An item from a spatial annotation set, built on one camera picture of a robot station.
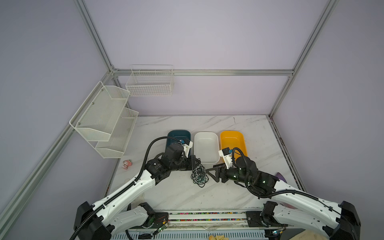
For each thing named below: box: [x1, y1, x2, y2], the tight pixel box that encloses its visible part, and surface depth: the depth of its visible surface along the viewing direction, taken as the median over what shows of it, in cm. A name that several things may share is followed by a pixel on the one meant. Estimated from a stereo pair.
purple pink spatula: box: [276, 172, 288, 184], surface depth 90 cm
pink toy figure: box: [122, 159, 133, 170], surface depth 92 cm
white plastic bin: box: [194, 131, 220, 169], surface depth 106 cm
